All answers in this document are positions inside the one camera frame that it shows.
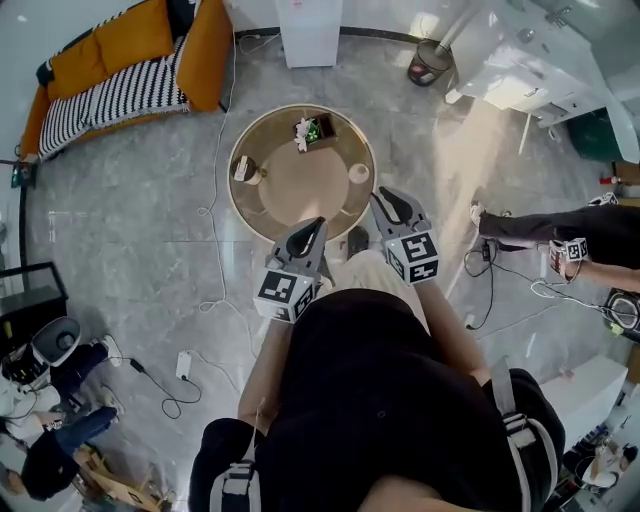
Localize long white cable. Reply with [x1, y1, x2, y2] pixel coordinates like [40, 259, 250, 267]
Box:
[197, 29, 261, 361]

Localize person's beige trousers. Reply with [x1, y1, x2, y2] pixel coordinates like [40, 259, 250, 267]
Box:
[327, 248, 426, 321]

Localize black floor cable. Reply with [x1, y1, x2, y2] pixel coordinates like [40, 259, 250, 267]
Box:
[463, 238, 506, 331]

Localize orange sofa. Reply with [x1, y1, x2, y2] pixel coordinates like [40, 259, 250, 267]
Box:
[19, 0, 234, 161]

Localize round glass coffee table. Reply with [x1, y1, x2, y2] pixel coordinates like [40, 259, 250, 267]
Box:
[227, 103, 379, 245]

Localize black wire waste basket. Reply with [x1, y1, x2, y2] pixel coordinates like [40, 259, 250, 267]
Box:
[407, 38, 456, 89]

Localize white desk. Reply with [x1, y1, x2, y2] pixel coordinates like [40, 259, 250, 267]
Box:
[444, 0, 640, 164]

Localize black glass cabinet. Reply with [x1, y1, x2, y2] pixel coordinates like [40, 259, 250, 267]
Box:
[0, 261, 69, 331]

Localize white cylindrical container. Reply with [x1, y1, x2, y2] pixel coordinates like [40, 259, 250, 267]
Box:
[230, 155, 269, 185]

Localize person's black shirt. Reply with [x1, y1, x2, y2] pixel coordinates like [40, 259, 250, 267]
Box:
[188, 288, 566, 512]

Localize dark green bin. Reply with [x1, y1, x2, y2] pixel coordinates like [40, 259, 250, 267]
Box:
[567, 107, 622, 162]

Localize black backpack unit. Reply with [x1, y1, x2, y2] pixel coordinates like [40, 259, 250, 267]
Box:
[603, 287, 640, 344]

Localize wooden flower box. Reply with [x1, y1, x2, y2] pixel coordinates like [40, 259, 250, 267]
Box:
[292, 112, 339, 154]

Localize person's right shoe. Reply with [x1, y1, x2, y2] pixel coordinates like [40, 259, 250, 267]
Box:
[346, 225, 370, 259]

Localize wooden crate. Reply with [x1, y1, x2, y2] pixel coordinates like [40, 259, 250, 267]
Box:
[74, 444, 169, 512]

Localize black adapter with cable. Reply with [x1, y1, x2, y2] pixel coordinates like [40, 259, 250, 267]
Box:
[129, 357, 203, 420]

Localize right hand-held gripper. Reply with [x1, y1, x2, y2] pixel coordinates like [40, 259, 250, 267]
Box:
[368, 186, 440, 288]

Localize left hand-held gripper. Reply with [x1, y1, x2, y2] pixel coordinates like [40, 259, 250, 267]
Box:
[253, 215, 329, 324]

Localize white box cabinet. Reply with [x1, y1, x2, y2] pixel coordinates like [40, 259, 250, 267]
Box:
[539, 355, 629, 441]

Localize grey harness strap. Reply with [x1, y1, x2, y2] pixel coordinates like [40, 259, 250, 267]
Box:
[489, 357, 559, 512]
[209, 459, 262, 512]

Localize person's left forearm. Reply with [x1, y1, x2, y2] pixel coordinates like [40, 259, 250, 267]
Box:
[237, 319, 296, 426]

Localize person's right forearm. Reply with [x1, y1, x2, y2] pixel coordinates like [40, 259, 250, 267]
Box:
[414, 282, 491, 386]

